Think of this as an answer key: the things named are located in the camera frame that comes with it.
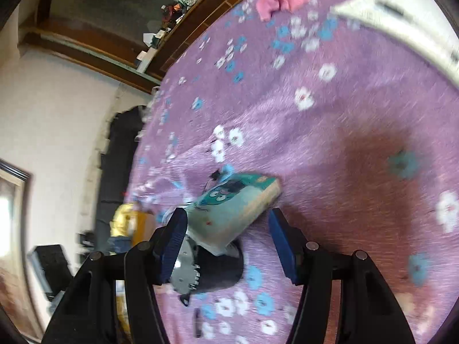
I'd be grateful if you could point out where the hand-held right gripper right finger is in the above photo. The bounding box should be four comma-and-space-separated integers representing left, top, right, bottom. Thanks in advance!
268, 208, 417, 344

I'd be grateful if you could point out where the black sofa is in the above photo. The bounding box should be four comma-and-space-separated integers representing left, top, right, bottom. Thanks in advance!
95, 105, 147, 248

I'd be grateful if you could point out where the teal cartoon tissue pack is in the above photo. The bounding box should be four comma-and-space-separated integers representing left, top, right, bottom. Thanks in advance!
184, 173, 282, 257

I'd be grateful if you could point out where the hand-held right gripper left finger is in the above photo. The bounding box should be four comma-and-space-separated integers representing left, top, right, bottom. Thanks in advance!
42, 208, 189, 344

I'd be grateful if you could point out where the clutter pile on shelf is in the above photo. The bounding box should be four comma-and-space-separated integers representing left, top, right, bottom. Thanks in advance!
143, 0, 216, 49

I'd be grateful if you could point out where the yellow cloth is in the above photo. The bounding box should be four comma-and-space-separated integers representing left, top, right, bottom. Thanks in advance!
109, 202, 139, 239

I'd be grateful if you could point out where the wooden framed window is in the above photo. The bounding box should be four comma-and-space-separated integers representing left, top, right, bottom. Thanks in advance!
0, 159, 33, 330

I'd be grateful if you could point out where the wooden wall cabinet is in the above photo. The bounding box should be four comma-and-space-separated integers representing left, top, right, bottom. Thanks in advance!
18, 0, 284, 94

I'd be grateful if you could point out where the purple floral tablecloth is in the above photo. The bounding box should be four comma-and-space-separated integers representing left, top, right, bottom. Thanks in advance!
127, 0, 459, 344

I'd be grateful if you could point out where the blue cloth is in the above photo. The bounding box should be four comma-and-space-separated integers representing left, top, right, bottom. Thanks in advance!
108, 236, 131, 255

